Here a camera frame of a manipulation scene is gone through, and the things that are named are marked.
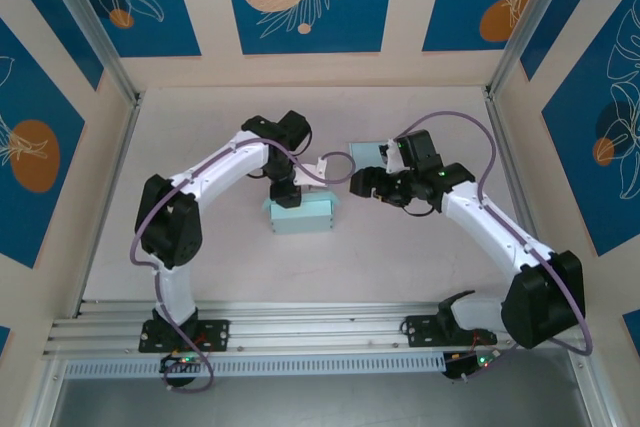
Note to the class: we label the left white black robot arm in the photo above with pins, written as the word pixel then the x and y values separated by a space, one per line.
pixel 225 162

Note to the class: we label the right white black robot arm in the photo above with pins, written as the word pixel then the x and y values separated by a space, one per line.
pixel 490 232

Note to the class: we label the right controller board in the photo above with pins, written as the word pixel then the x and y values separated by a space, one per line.
pixel 462 364

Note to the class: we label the controller board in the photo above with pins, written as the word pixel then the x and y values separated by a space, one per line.
pixel 462 364
pixel 182 362

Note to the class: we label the left controller board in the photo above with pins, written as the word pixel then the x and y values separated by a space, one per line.
pixel 182 362

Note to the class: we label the aluminium side rail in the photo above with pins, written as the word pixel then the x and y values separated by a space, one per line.
pixel 522 207
pixel 109 207

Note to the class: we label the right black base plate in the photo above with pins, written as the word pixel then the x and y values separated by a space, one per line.
pixel 420 332

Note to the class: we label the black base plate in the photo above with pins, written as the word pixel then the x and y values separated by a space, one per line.
pixel 420 332
pixel 217 334

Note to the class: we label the aluminium mounting rail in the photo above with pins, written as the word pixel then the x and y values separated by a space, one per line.
pixel 320 327

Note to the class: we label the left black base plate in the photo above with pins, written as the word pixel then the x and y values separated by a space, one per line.
pixel 217 334

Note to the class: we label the aluminium frame post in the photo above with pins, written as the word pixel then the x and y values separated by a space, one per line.
pixel 537 22
pixel 92 22

